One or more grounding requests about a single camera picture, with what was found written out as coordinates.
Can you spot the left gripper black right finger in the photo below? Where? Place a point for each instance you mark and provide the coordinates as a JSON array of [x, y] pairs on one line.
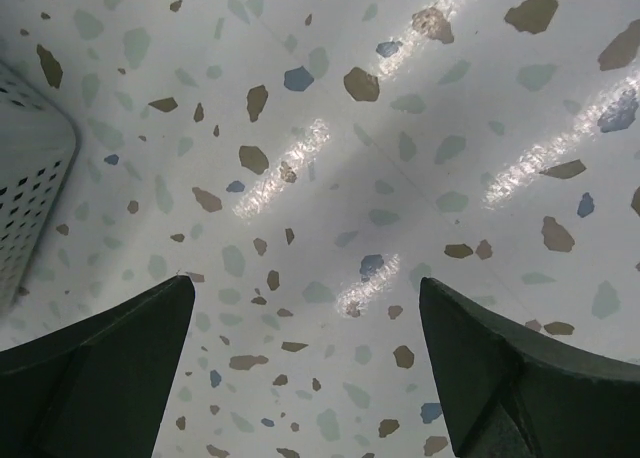
[[508, 391]]

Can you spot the white plastic basket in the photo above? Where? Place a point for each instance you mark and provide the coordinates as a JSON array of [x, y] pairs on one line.
[[38, 144]]

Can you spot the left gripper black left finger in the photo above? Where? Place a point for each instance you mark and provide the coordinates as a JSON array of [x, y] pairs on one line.
[[99, 387]]

